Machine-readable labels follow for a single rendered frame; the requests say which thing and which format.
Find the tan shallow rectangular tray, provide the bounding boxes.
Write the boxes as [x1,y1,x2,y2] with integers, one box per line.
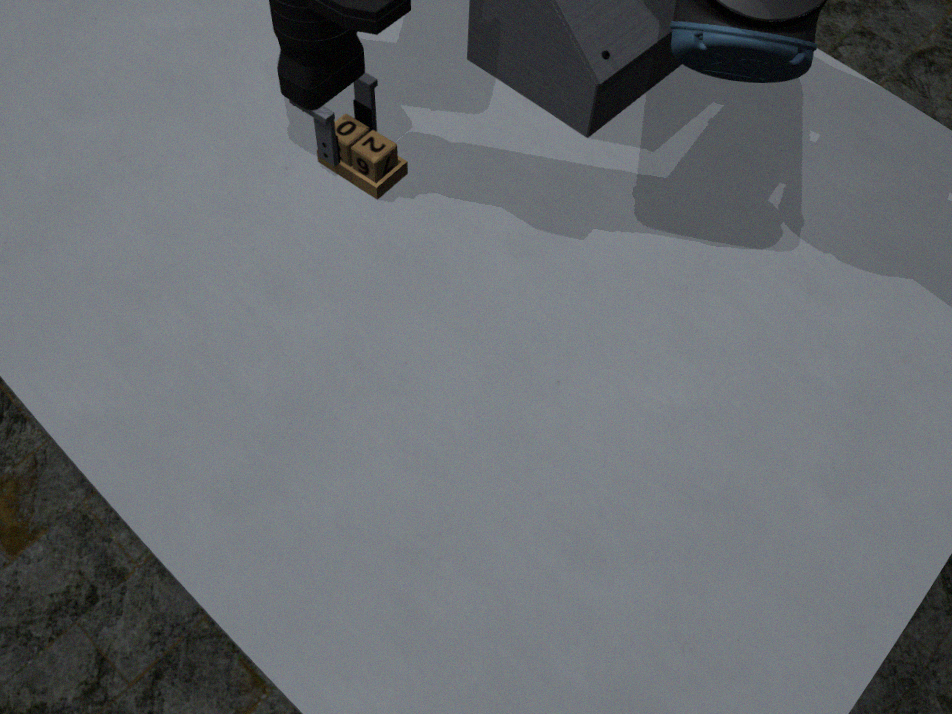
[317,149,408,200]

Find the tan wooden cube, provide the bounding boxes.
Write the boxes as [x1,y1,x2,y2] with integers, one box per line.
[351,130,398,183]
[335,114,370,167]

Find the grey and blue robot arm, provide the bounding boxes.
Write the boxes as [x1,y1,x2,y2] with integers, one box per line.
[670,0,827,83]

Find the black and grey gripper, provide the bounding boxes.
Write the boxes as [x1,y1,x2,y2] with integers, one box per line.
[269,0,411,167]

